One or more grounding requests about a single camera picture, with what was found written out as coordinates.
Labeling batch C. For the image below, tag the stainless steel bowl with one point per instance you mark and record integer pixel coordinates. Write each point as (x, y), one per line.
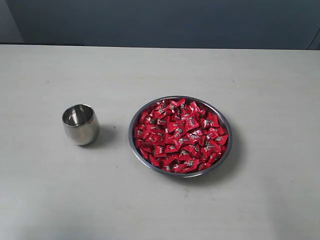
(226, 140)

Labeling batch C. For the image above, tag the stainless steel cup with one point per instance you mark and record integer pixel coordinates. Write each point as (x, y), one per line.
(81, 124)

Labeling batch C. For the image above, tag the pile of red wrapped candies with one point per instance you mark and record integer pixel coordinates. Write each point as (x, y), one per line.
(181, 136)

